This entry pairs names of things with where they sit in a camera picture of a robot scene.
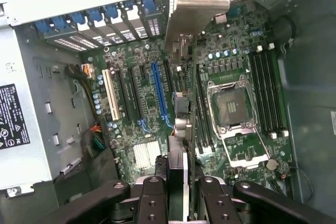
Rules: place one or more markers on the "grey power supply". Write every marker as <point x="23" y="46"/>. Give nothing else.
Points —
<point x="15" y="116"/>

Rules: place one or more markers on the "silver chipset heat sink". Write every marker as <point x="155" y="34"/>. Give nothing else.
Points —
<point x="146" y="154"/>

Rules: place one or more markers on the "blue expansion slot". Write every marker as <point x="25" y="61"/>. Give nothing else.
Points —
<point x="160" y="90"/>

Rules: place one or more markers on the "black expansion slot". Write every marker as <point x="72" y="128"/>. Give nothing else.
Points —
<point x="124" y="95"/>
<point x="168" y="77"/>

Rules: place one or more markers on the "round coin battery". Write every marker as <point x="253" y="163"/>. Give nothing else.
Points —
<point x="271" y="164"/>

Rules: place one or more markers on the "open black PC case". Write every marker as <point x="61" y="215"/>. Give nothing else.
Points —
<point x="309" y="77"/>

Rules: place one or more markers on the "green motherboard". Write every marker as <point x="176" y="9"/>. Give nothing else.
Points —
<point x="147" y="95"/>

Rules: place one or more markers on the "CPU socket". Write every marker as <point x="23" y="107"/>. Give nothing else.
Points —
<point x="231" y="106"/>

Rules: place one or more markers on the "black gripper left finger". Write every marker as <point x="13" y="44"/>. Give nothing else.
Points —
<point x="152" y="203"/>

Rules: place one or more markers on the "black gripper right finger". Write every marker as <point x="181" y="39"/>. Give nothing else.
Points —
<point x="218" y="203"/>

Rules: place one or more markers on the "white expansion slot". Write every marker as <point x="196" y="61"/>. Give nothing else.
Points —
<point x="110" y="95"/>

